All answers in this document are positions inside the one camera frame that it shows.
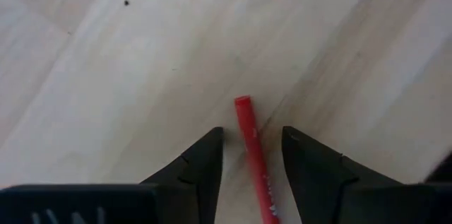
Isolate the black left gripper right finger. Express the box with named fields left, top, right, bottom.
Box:
left=281, top=126, right=404, bottom=224

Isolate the red pencil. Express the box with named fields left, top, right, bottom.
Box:
left=234, top=95, right=281, bottom=224

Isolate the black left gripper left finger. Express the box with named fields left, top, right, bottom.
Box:
left=140, top=126, right=224, bottom=224

